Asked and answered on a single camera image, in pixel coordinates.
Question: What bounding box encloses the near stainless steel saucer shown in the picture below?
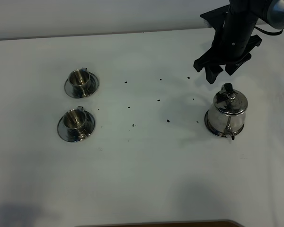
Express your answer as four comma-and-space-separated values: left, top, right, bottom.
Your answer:
57, 111, 95, 142

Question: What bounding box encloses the far stainless steel saucer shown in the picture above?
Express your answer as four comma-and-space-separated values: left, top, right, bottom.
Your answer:
64, 72, 99, 99

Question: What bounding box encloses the near stainless steel teacup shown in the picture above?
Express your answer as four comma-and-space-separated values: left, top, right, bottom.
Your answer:
62, 106, 87, 132

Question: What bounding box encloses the stainless steel teapot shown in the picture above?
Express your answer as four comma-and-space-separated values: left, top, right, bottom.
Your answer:
208, 83, 248, 132

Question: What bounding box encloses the far stainless steel teacup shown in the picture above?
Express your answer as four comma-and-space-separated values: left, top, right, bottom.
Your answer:
68, 68, 91, 92

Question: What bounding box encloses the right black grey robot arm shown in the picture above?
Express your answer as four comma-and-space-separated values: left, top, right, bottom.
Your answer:
194, 0, 284, 84

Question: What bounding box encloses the stainless steel teacup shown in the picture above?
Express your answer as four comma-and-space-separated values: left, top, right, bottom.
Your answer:
68, 68, 91, 92
62, 106, 87, 132

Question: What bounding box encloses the stainless steel saucer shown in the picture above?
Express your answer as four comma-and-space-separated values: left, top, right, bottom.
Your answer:
64, 72, 99, 99
57, 111, 95, 142

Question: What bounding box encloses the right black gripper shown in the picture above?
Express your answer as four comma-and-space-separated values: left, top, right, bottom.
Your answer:
193, 4, 261, 84

